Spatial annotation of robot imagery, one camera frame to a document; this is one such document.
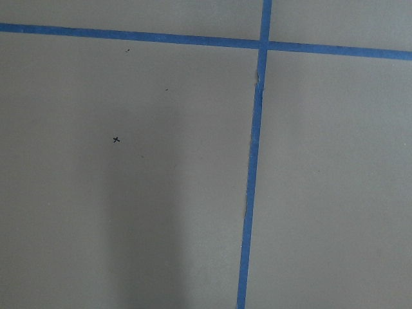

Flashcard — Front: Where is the blue tape line crosswise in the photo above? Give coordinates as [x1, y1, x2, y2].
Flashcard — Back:
[1, 23, 411, 61]

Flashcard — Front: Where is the blue tape line lengthwise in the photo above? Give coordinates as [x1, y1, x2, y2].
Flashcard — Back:
[236, 0, 272, 308]

